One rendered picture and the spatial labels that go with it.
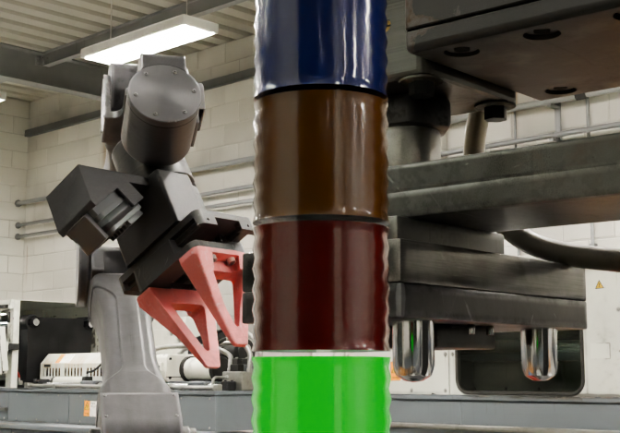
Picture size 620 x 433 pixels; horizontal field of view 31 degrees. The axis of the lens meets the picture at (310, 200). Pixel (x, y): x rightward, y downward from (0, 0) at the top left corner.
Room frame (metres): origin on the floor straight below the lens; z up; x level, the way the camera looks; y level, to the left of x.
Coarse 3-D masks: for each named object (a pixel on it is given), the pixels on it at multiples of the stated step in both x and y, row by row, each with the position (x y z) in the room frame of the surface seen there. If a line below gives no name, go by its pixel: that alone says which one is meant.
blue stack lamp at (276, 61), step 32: (256, 0) 0.30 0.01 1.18; (288, 0) 0.29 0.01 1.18; (320, 0) 0.29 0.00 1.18; (352, 0) 0.29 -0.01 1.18; (384, 0) 0.30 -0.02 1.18; (256, 32) 0.30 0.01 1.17; (288, 32) 0.29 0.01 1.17; (320, 32) 0.29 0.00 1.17; (352, 32) 0.29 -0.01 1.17; (384, 32) 0.30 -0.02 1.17; (256, 64) 0.30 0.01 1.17; (288, 64) 0.29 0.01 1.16; (320, 64) 0.29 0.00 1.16; (352, 64) 0.29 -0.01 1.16; (384, 64) 0.30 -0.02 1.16; (256, 96) 0.30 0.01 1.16; (384, 96) 0.30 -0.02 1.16
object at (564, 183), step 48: (432, 144) 0.58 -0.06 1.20; (576, 144) 0.49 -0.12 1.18; (432, 192) 0.54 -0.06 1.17; (480, 192) 0.52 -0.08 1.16; (528, 192) 0.50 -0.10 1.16; (576, 192) 0.49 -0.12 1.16; (432, 240) 0.56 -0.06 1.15; (480, 240) 0.60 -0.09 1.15; (432, 288) 0.53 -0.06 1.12; (480, 288) 0.56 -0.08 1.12; (528, 288) 0.59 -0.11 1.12; (576, 288) 0.63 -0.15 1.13; (432, 336) 0.53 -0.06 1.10; (480, 336) 0.60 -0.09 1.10; (528, 336) 0.62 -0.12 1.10
